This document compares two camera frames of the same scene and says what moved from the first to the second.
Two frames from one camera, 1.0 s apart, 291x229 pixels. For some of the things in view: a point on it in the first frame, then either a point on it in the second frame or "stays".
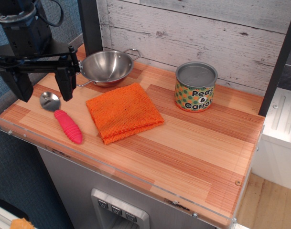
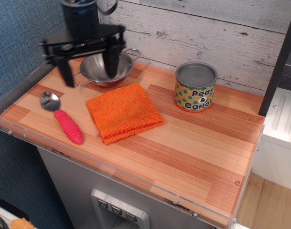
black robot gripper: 31,49 to 112,41
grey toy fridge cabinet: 94,198 stays
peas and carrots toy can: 195,85 stays
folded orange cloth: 123,112 stays
